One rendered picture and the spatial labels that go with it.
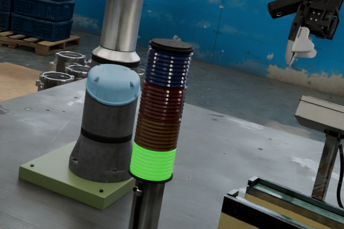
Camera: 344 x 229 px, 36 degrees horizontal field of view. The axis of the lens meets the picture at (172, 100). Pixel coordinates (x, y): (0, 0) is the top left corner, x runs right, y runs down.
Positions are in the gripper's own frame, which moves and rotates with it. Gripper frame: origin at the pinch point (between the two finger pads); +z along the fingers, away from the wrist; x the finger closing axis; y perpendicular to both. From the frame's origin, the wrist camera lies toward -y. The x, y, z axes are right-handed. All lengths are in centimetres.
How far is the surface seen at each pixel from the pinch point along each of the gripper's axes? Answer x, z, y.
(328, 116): -3.7, 11.0, 14.5
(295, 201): -9.9, 30.5, 16.0
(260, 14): 443, -205, -213
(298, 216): -10.1, 32.9, 17.7
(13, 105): 9, 33, -78
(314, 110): -3.7, 10.7, 11.2
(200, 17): 443, -183, -287
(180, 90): -52, 27, 7
